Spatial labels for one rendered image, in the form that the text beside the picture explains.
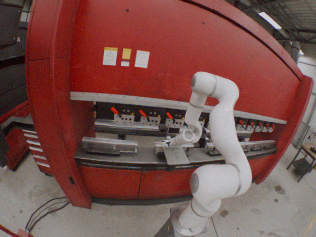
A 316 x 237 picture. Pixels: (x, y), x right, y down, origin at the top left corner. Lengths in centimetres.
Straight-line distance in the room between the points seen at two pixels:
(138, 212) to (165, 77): 158
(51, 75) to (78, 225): 158
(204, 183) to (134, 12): 94
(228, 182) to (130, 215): 150
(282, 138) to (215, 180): 241
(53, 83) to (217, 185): 87
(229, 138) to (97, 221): 165
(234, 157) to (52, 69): 93
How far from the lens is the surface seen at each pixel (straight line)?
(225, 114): 47
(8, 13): 77
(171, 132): 112
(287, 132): 270
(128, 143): 113
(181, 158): 104
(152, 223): 177
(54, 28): 82
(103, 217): 178
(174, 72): 91
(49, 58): 82
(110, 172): 122
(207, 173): 39
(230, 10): 120
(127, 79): 88
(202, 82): 52
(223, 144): 46
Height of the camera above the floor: 167
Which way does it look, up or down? 25 degrees down
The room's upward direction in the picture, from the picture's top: 11 degrees clockwise
